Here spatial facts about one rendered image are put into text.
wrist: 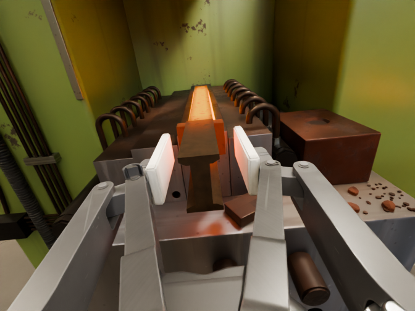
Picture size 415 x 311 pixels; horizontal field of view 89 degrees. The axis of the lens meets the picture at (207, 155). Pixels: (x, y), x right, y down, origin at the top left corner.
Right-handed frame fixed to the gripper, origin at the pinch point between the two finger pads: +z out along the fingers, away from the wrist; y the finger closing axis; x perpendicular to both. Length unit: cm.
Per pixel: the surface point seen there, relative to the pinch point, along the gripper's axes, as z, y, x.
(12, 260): 83, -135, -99
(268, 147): 5.1, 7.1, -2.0
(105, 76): 29.0, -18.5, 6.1
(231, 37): 53, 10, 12
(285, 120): 12.7, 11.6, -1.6
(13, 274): 71, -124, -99
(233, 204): 2.1, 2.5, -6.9
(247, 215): 0.2, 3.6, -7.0
